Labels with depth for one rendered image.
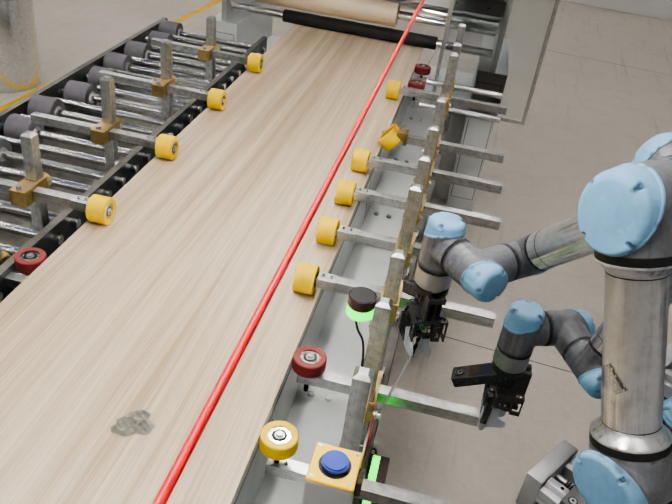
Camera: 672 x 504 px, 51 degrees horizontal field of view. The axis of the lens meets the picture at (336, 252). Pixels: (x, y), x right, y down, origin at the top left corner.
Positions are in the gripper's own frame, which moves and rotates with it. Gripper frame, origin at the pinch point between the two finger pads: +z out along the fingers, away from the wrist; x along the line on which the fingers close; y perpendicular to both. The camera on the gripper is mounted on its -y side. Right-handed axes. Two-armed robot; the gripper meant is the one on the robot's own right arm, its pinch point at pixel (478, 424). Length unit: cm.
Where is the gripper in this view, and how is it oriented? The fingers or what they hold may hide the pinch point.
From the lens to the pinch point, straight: 172.7
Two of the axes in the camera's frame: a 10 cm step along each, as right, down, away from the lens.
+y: 9.7, 2.2, -1.2
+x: 2.2, -5.2, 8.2
